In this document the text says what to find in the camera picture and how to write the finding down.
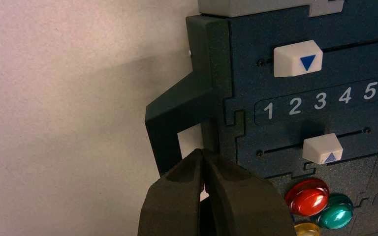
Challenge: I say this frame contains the green round push button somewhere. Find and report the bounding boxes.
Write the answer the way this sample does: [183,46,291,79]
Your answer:
[316,194,354,230]

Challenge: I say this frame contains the white slider knob down triangle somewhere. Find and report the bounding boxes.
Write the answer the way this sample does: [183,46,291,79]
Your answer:
[274,40,323,78]

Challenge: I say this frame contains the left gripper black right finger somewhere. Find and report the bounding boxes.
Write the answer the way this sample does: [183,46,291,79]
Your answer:
[203,150,297,236]

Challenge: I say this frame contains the dark teal grey control box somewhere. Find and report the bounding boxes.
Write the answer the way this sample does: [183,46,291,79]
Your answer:
[145,0,378,236]

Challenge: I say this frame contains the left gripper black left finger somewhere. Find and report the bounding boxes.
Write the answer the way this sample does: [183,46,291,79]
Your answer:
[137,149,204,236]

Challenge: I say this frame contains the white slider knob up triangle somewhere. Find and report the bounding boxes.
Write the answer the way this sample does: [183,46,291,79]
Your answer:
[302,133,344,165]

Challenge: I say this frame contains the yellow round push button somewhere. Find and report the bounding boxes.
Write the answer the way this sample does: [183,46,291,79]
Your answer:
[294,221,322,236]

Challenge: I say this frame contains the red round push button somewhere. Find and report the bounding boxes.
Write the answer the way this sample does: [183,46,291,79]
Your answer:
[284,178,330,217]

